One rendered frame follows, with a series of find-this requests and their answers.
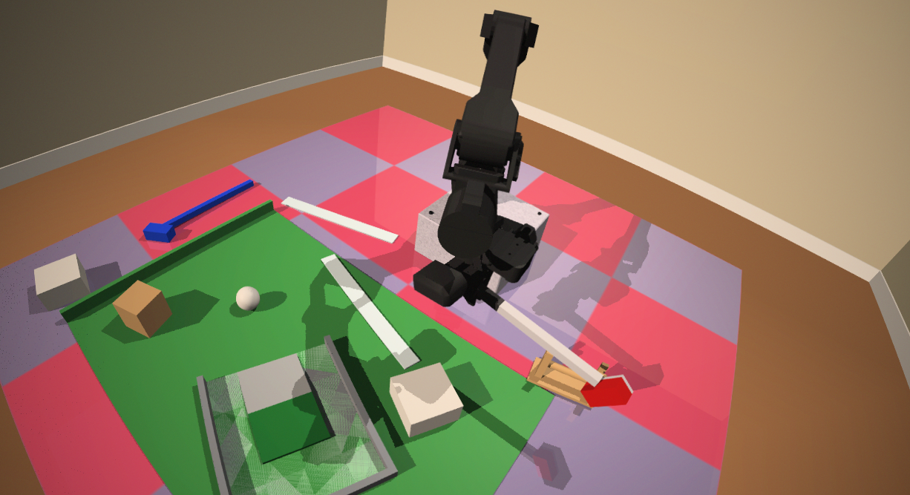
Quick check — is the tan cube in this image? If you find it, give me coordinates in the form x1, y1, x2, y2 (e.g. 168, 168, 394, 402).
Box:
112, 281, 172, 338

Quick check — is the beige cube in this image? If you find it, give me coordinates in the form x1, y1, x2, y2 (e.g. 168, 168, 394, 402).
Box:
390, 362, 463, 438
34, 254, 90, 311

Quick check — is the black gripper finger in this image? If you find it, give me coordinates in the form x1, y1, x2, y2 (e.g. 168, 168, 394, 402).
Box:
477, 265, 494, 300
463, 275, 486, 306

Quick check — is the cream-white ball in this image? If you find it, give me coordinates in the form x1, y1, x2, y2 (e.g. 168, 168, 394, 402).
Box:
236, 286, 260, 311

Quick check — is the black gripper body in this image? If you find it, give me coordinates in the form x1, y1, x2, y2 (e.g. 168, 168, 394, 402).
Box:
413, 214, 523, 307

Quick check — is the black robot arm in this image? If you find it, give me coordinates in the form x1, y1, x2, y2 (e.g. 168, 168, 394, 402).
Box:
437, 10, 539, 283

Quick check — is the white flat bar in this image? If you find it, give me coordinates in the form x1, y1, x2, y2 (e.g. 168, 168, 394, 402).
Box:
321, 254, 419, 370
281, 197, 398, 243

